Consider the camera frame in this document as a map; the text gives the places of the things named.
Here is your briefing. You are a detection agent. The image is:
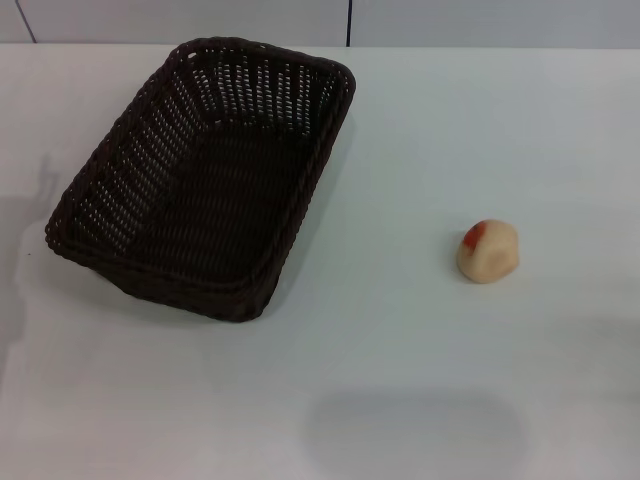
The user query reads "black woven wicker basket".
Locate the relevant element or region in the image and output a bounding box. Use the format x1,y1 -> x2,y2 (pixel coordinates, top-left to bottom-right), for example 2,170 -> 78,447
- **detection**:
43,35 -> 358,323

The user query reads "toy peach with red patch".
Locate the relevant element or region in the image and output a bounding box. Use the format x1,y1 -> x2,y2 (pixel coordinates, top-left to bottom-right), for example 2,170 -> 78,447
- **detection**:
456,218 -> 522,284

